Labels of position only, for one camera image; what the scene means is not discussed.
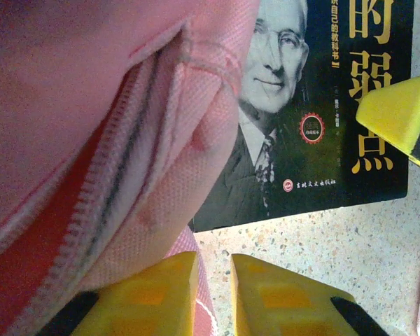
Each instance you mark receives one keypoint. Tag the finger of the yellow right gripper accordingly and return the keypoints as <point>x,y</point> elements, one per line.
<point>402,115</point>

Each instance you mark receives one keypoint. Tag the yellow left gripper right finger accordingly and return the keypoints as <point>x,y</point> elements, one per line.
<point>280,304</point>

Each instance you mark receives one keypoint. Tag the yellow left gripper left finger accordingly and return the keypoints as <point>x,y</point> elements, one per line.
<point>143,301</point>

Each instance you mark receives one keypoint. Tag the black book with gold title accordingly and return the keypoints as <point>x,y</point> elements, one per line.
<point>301,157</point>

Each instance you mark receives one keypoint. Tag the pink student backpack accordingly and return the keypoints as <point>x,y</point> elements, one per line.
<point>73,122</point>

